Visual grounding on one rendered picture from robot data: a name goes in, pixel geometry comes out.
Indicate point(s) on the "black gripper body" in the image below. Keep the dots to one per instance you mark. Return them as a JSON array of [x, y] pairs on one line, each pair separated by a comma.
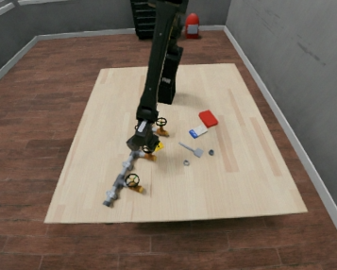
[[153, 143]]

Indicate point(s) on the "grey pipe manifold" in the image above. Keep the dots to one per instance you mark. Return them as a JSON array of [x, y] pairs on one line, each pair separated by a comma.
[[120, 181]]

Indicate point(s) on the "red flat rectangular block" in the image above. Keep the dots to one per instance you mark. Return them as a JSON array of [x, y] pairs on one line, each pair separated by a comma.
[[207, 118]]

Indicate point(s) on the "yellow diamond-shaped tag with chain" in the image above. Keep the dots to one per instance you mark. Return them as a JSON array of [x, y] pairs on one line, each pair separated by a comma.
[[160, 146]]

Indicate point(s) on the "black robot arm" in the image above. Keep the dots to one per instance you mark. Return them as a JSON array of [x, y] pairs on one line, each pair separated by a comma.
[[166, 20]]

